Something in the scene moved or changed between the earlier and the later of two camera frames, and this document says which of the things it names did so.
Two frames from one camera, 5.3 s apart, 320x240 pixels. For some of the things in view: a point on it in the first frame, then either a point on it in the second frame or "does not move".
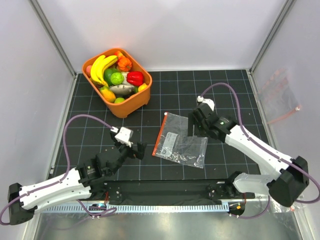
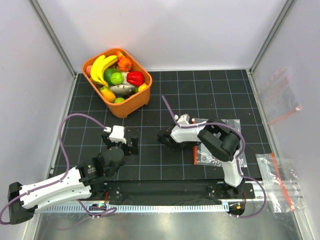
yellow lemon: [142, 87] does not move
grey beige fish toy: [123, 89] does not move
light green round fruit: [117, 78] does not move
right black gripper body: [202, 126] to [181, 145]
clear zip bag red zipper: [173, 143] to [202, 155]
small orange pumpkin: [124, 64] does not move
